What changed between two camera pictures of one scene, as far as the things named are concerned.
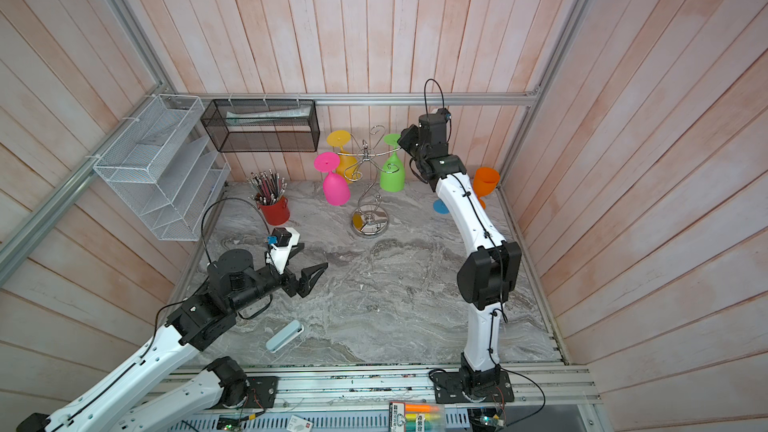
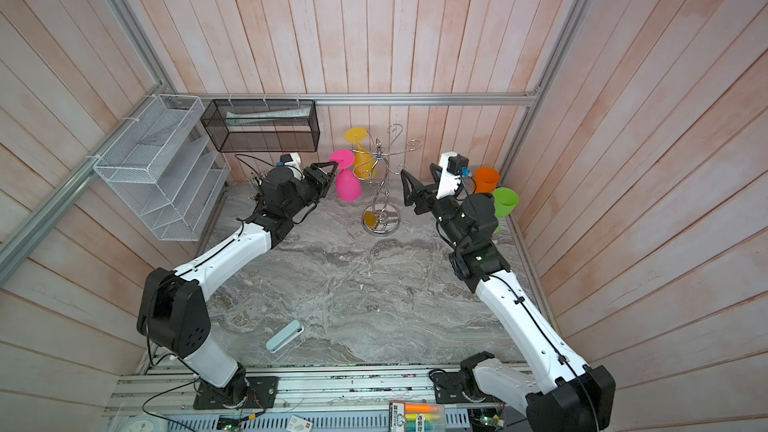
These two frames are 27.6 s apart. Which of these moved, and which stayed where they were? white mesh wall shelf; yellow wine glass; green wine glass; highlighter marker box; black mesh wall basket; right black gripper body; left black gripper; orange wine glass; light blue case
Moved: green wine glass; right black gripper body; left black gripper; yellow wine glass
Stayed: black mesh wall basket; white mesh wall shelf; highlighter marker box; light blue case; orange wine glass
